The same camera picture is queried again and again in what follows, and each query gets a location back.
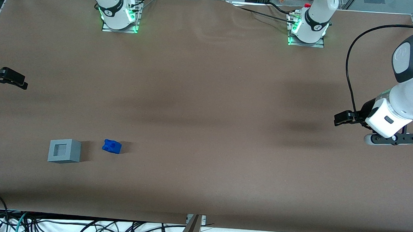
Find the brown table cover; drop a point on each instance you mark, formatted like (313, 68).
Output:
(206, 112)

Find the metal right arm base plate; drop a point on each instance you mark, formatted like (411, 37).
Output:
(119, 30)

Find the gray cube base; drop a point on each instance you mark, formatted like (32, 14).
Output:
(71, 153)

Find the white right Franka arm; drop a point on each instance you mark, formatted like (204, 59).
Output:
(110, 1)

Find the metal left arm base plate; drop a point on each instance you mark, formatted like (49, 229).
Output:
(305, 44)

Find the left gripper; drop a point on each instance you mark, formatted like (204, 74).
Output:
(366, 109)

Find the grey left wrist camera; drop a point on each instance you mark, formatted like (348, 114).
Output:
(396, 139)

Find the blue plastic part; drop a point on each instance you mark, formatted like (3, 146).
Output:
(112, 146)

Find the silver bracket plate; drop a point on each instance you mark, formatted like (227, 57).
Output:
(203, 220)

